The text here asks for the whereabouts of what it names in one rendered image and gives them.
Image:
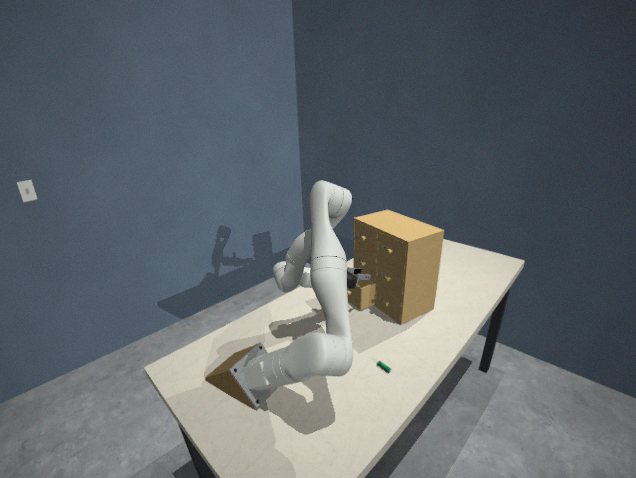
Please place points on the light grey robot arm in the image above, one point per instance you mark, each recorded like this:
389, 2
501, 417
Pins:
323, 354

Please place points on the wooden drawer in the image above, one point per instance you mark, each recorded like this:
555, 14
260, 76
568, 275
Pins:
392, 250
364, 258
371, 237
363, 295
394, 277
393, 304

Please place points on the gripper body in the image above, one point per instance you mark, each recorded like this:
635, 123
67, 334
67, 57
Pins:
351, 280

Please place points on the small wooden chest of drawers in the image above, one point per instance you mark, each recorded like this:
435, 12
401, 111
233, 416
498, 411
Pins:
423, 256

